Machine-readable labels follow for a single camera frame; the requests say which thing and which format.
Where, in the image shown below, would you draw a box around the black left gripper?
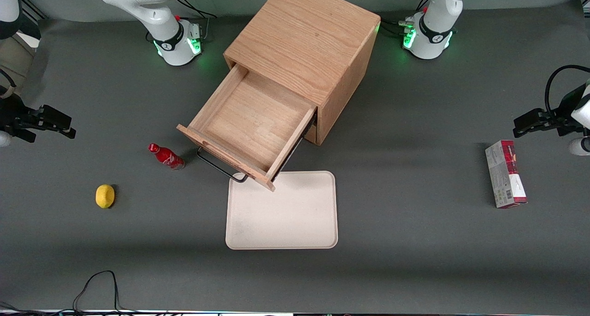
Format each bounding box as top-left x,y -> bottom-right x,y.
513,83 -> 590,138

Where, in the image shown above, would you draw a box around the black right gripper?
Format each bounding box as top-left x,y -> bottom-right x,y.
0,94 -> 77,143

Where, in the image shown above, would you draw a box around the wooden drawer with worn handle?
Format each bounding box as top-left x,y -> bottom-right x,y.
176,63 -> 319,192

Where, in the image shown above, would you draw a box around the oak wooden drawer cabinet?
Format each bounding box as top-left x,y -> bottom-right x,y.
224,0 -> 381,146

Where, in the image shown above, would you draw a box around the grey and red carton box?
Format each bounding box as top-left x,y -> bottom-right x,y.
484,140 -> 529,209

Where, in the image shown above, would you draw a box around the beige background box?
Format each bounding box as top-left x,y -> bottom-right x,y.
0,34 -> 36,95

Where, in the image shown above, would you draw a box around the yellow lemon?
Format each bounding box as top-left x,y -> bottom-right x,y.
95,184 -> 116,209

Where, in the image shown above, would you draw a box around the red cola bottle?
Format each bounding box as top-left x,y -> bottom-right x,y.
148,143 -> 185,171

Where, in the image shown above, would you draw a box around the cream rectangular tray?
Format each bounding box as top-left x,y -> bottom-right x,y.
225,170 -> 339,250

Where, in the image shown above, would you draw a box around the black left arm wrist cable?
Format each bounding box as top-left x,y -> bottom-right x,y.
545,65 -> 590,116

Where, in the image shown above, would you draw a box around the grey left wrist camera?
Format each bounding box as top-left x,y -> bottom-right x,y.
568,138 -> 590,156

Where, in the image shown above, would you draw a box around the aluminium frame rail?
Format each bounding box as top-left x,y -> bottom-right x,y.
21,0 -> 49,22

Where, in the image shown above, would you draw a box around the black looped floor cable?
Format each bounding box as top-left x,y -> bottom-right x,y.
72,270 -> 124,314

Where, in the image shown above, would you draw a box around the black left arm base cables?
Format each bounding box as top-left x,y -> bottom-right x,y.
380,0 -> 432,39

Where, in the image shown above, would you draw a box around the black arm base cables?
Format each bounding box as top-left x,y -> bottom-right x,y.
146,0 -> 218,43
380,0 -> 432,39

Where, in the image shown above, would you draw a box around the black right arm base cables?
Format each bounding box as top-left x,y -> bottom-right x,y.
146,0 -> 218,43

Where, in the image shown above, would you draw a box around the wooden drawer with black handle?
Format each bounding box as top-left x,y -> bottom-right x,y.
302,120 -> 319,145

